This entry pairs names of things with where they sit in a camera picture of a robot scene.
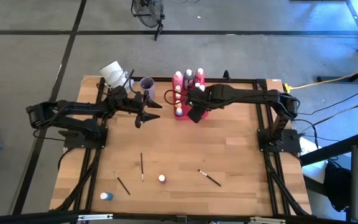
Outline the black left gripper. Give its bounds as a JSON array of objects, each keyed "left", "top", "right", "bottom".
[{"left": 125, "top": 91, "right": 163, "bottom": 129}]

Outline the tall pink paint bottle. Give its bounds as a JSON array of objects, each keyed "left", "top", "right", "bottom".
[{"left": 173, "top": 70, "right": 184, "bottom": 90}]

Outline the black-handled paint brush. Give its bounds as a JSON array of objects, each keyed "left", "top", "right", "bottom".
[
  {"left": 112, "top": 170, "right": 131, "bottom": 196},
  {"left": 197, "top": 169, "right": 223, "bottom": 187},
  {"left": 139, "top": 152, "right": 145, "bottom": 182}
]

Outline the tall grey paint bottle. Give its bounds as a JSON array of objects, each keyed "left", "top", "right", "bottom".
[{"left": 183, "top": 68, "right": 195, "bottom": 91}]

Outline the tall red paint bottle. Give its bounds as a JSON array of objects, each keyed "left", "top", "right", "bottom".
[{"left": 193, "top": 67, "right": 205, "bottom": 85}]

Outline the pink plastic bin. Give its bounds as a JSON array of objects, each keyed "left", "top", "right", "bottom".
[{"left": 171, "top": 74, "right": 210, "bottom": 121}]

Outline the lavender plastic cup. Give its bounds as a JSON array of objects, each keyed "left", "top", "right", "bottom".
[{"left": 139, "top": 76, "right": 156, "bottom": 100}]

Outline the white paper towel roll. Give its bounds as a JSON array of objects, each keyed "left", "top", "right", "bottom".
[{"left": 99, "top": 60, "right": 131, "bottom": 91}]

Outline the black floor fan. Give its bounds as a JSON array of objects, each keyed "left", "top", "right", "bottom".
[{"left": 130, "top": 0, "right": 166, "bottom": 42}]

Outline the black bag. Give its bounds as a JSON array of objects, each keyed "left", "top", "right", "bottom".
[{"left": 323, "top": 159, "right": 353, "bottom": 213}]

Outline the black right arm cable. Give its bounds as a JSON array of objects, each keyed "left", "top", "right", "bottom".
[{"left": 163, "top": 89, "right": 191, "bottom": 107}]

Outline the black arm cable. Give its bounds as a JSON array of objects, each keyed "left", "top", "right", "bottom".
[
  {"left": 163, "top": 89, "right": 191, "bottom": 107},
  {"left": 123, "top": 68, "right": 136, "bottom": 96}
]

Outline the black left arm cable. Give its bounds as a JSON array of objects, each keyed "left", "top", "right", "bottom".
[{"left": 123, "top": 68, "right": 136, "bottom": 96}]

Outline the black aluminium table frame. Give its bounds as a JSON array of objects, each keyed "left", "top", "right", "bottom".
[{"left": 50, "top": 76, "right": 312, "bottom": 218}]

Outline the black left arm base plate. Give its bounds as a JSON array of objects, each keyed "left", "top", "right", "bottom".
[{"left": 63, "top": 124, "right": 109, "bottom": 149}]

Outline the yellow extension cable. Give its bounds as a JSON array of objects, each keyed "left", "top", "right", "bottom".
[{"left": 283, "top": 63, "right": 358, "bottom": 93}]

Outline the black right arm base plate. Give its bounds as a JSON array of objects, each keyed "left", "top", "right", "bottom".
[{"left": 257, "top": 129, "right": 303, "bottom": 154}]

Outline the silver beam bracket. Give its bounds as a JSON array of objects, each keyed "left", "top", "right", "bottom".
[
  {"left": 77, "top": 213, "right": 114, "bottom": 222},
  {"left": 249, "top": 217, "right": 287, "bottom": 224}
]

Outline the black floor cable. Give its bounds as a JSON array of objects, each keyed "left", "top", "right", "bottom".
[{"left": 293, "top": 88, "right": 358, "bottom": 141}]

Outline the black overhead frame beam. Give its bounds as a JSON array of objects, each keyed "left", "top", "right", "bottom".
[{"left": 0, "top": 210, "right": 358, "bottom": 224}]

